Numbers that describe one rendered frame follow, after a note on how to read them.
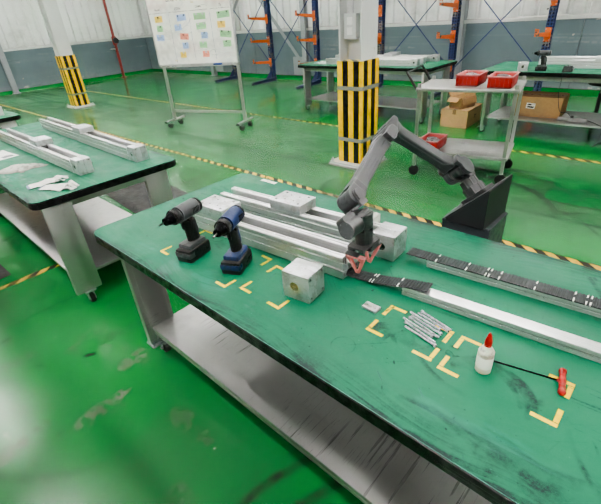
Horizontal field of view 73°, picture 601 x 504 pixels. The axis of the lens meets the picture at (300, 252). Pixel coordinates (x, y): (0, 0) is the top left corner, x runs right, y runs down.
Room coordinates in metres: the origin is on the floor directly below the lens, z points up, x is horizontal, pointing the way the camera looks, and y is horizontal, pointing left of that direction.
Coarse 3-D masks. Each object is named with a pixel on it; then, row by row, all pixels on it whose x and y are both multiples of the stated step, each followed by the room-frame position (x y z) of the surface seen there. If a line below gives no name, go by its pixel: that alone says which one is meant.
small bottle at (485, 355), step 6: (486, 342) 0.70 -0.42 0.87; (492, 342) 0.70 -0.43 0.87; (480, 348) 0.71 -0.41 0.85; (486, 348) 0.70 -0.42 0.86; (492, 348) 0.70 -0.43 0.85; (480, 354) 0.70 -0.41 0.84; (486, 354) 0.69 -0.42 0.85; (492, 354) 0.69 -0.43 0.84; (480, 360) 0.69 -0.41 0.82; (486, 360) 0.69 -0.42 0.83; (492, 360) 0.69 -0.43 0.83; (480, 366) 0.69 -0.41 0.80; (486, 366) 0.68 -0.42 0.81; (480, 372) 0.69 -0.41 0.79; (486, 372) 0.68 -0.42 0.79
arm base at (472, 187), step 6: (474, 174) 1.58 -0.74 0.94; (468, 180) 1.55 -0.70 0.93; (474, 180) 1.54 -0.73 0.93; (480, 180) 1.55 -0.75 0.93; (462, 186) 1.56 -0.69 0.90; (468, 186) 1.54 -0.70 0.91; (474, 186) 1.52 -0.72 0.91; (480, 186) 1.52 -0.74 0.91; (486, 186) 1.50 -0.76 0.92; (492, 186) 1.52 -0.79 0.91; (462, 192) 1.57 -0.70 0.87; (468, 192) 1.53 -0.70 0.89; (474, 192) 1.51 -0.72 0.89; (480, 192) 1.49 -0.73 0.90; (468, 198) 1.52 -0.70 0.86; (462, 204) 1.54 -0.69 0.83
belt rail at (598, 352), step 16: (432, 304) 0.97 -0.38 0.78; (448, 304) 0.94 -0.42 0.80; (464, 304) 0.92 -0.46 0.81; (480, 304) 0.91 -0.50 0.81; (480, 320) 0.88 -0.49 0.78; (496, 320) 0.85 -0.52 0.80; (512, 320) 0.84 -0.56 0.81; (528, 320) 0.83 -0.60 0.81; (528, 336) 0.80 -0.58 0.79; (544, 336) 0.77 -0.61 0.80; (560, 336) 0.76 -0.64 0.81; (576, 336) 0.76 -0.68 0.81; (576, 352) 0.73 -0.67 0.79; (592, 352) 0.71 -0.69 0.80
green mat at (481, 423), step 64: (192, 192) 2.06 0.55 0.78; (256, 256) 1.34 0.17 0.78; (448, 256) 1.23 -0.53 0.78; (512, 256) 1.20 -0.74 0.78; (256, 320) 0.96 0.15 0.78; (320, 320) 0.94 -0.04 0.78; (384, 320) 0.91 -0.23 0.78; (448, 320) 0.89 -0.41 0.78; (576, 320) 0.85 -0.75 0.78; (384, 384) 0.68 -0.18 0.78; (448, 384) 0.67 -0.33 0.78; (512, 384) 0.65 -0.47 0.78; (576, 384) 0.64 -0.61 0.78; (448, 448) 0.51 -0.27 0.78; (512, 448) 0.49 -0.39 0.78; (576, 448) 0.48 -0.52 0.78
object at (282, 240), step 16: (208, 224) 1.59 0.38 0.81; (240, 224) 1.45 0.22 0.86; (256, 224) 1.49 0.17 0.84; (272, 224) 1.43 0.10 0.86; (256, 240) 1.41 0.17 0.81; (272, 240) 1.34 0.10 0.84; (288, 240) 1.29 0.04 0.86; (304, 240) 1.33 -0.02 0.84; (320, 240) 1.28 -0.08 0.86; (336, 240) 1.26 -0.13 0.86; (288, 256) 1.29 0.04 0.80; (304, 256) 1.24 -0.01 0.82; (320, 256) 1.20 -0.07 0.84; (336, 256) 1.15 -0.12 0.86; (336, 272) 1.15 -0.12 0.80
